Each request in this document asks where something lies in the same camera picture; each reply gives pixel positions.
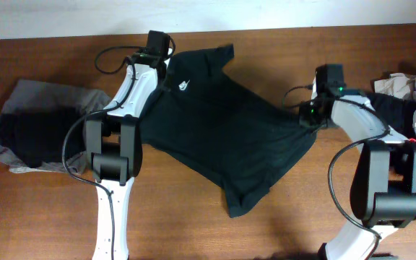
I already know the black Nike t-shirt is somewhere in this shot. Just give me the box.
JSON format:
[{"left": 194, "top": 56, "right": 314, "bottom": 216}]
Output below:
[{"left": 139, "top": 45, "right": 316, "bottom": 218}]

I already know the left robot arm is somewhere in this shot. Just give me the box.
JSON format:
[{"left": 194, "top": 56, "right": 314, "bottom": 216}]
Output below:
[{"left": 84, "top": 30, "right": 176, "bottom": 259}]

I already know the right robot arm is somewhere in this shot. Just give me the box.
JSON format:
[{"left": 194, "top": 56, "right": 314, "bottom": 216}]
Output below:
[{"left": 298, "top": 64, "right": 416, "bottom": 260}]

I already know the black folded shirt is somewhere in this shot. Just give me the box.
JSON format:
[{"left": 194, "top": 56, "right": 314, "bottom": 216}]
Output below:
[{"left": 0, "top": 108, "right": 81, "bottom": 168}]

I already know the black and red garment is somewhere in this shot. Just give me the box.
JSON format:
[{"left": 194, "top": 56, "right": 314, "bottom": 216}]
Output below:
[{"left": 367, "top": 92, "right": 416, "bottom": 140}]

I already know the white crumpled garment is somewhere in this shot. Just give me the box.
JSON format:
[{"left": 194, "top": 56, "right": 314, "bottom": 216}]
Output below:
[{"left": 373, "top": 73, "right": 416, "bottom": 101}]

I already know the left black cable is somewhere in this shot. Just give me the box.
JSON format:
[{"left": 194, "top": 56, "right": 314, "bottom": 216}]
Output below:
[{"left": 61, "top": 35, "right": 176, "bottom": 260}]

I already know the black cable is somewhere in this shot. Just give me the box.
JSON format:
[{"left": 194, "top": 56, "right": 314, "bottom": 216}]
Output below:
[
  {"left": 282, "top": 84, "right": 391, "bottom": 260},
  {"left": 61, "top": 35, "right": 176, "bottom": 260}
]

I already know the right black cable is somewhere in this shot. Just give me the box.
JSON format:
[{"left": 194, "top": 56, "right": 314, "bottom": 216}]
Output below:
[{"left": 282, "top": 84, "right": 391, "bottom": 260}]

